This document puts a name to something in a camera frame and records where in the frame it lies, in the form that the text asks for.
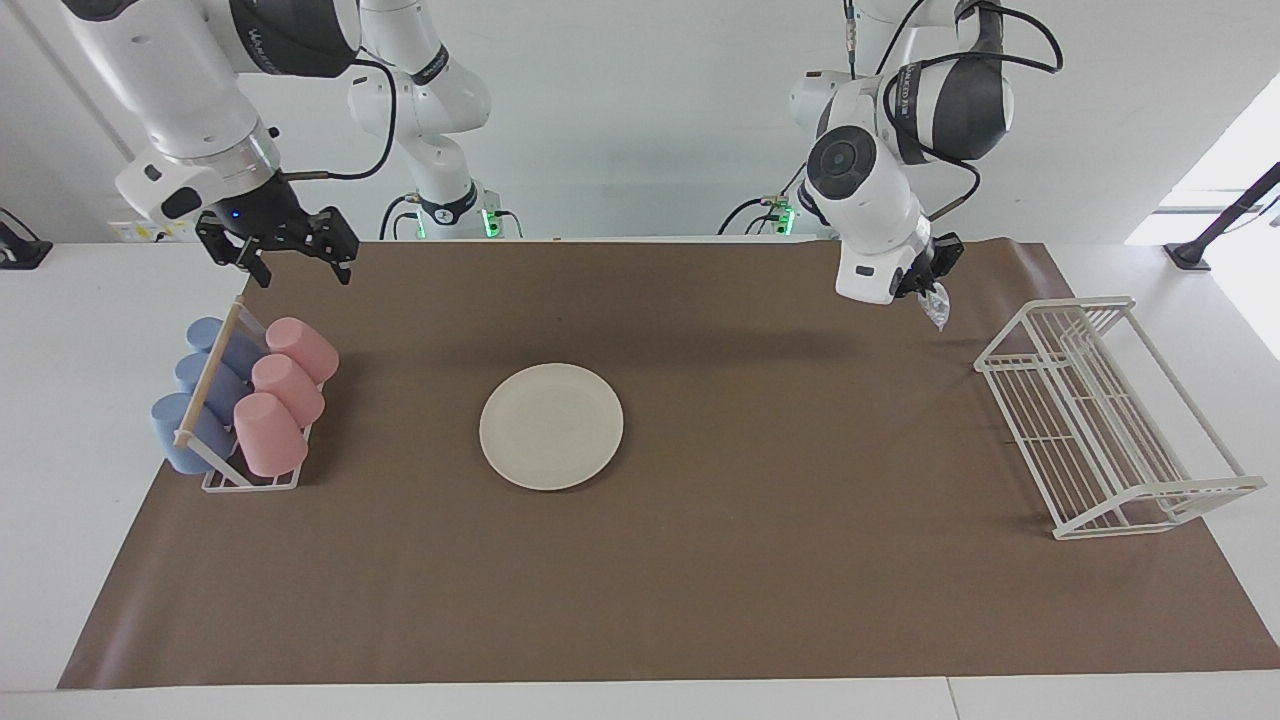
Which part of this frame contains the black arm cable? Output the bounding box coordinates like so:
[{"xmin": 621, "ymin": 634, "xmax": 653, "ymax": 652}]
[
  {"xmin": 278, "ymin": 56, "xmax": 399, "ymax": 184},
  {"xmin": 843, "ymin": 0, "xmax": 1065, "ymax": 222}
]

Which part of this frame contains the cup holder rack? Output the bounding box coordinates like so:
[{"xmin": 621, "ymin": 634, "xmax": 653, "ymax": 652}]
[{"xmin": 173, "ymin": 295, "xmax": 327, "ymax": 493}]

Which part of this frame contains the brown table mat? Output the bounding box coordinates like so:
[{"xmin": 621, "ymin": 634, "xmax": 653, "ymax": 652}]
[{"xmin": 57, "ymin": 238, "xmax": 1280, "ymax": 691}]

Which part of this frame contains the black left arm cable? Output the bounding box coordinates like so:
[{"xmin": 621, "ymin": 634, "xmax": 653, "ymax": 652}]
[{"xmin": 843, "ymin": 0, "xmax": 1065, "ymax": 222}]

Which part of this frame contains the black base cable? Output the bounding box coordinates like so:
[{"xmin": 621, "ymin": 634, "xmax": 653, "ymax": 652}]
[
  {"xmin": 379, "ymin": 194, "xmax": 423, "ymax": 241},
  {"xmin": 717, "ymin": 160, "xmax": 809, "ymax": 237}
]

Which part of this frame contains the cream round plate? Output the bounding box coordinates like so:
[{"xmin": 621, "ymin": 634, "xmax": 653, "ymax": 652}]
[{"xmin": 479, "ymin": 362, "xmax": 625, "ymax": 492}]

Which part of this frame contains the pink plastic cup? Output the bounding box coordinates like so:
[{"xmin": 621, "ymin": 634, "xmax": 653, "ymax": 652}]
[
  {"xmin": 251, "ymin": 353, "xmax": 326, "ymax": 428},
  {"xmin": 265, "ymin": 317, "xmax": 340, "ymax": 385},
  {"xmin": 233, "ymin": 392, "xmax": 310, "ymax": 479}
]

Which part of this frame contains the black table clamp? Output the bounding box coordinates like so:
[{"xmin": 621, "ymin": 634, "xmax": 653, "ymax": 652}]
[{"xmin": 0, "ymin": 207, "xmax": 54, "ymax": 271}]

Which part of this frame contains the blue plastic cup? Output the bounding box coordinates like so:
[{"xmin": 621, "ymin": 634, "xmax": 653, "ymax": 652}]
[
  {"xmin": 186, "ymin": 317, "xmax": 267, "ymax": 379},
  {"xmin": 151, "ymin": 393, "xmax": 237, "ymax": 476},
  {"xmin": 174, "ymin": 352, "xmax": 251, "ymax": 426}
]

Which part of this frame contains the black stand bracket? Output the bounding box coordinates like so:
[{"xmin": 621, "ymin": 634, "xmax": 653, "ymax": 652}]
[{"xmin": 1163, "ymin": 160, "xmax": 1280, "ymax": 272}]

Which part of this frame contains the white wire dish rack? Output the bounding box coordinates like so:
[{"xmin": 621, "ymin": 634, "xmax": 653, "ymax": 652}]
[{"xmin": 974, "ymin": 295, "xmax": 1268, "ymax": 542}]

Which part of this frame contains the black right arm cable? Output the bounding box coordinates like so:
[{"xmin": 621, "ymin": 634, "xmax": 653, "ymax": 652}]
[{"xmin": 278, "ymin": 56, "xmax": 399, "ymax": 184}]

